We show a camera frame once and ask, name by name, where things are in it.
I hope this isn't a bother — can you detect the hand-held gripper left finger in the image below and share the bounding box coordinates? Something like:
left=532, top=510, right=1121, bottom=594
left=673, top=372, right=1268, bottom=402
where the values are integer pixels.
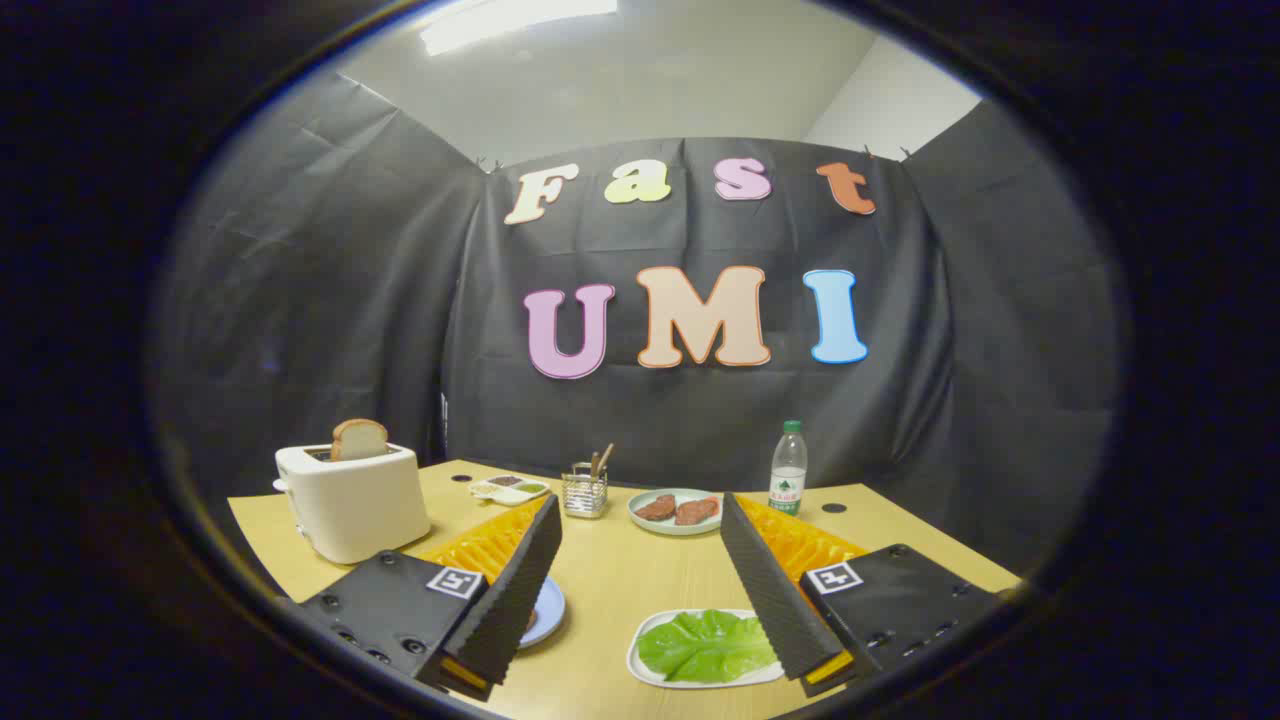
left=297, top=492, right=564, bottom=701

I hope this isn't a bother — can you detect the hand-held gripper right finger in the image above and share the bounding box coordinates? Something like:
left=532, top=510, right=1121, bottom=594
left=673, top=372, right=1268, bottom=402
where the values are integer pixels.
left=719, top=491, right=1004, bottom=698

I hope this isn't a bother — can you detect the green lettuce leaf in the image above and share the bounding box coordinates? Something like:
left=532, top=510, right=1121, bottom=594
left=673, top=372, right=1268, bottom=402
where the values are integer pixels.
left=637, top=609, right=780, bottom=685

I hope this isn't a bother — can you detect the bread slice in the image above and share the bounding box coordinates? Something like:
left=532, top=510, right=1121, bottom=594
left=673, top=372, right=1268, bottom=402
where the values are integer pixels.
left=331, top=419, right=389, bottom=462

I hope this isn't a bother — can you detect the blue round plate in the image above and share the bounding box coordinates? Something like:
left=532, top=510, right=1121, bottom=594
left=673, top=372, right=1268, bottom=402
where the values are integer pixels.
left=517, top=577, right=567, bottom=649

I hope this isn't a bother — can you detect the white divided condiment dish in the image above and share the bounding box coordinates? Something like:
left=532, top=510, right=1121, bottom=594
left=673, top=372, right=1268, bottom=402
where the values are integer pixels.
left=468, top=475, right=551, bottom=507

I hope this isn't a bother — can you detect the clear plastic water bottle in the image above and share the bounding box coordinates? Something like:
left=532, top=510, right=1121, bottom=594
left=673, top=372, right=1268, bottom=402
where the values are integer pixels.
left=768, top=420, right=808, bottom=516

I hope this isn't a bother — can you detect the pale green round plate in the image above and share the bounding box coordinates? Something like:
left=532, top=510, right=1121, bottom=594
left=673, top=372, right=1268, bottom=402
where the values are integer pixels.
left=628, top=488, right=724, bottom=537

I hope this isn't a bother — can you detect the white rectangular plate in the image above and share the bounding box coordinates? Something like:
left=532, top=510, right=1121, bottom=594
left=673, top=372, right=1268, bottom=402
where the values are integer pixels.
left=627, top=608, right=786, bottom=690

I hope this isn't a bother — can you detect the white toaster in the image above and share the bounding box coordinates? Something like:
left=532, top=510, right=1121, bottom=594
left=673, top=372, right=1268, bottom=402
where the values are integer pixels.
left=273, top=443, right=432, bottom=565

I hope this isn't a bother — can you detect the black backdrop cloth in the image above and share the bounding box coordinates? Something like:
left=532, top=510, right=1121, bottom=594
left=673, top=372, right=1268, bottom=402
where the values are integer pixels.
left=150, top=72, right=1121, bottom=601

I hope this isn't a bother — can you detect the ceiling light panel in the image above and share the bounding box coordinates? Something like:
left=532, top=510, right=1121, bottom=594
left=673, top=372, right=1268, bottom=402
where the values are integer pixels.
left=418, top=0, right=619, bottom=57

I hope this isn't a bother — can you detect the wire mesh utensil holder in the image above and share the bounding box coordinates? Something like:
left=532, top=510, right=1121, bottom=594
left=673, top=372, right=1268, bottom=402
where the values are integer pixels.
left=561, top=462, right=609, bottom=519

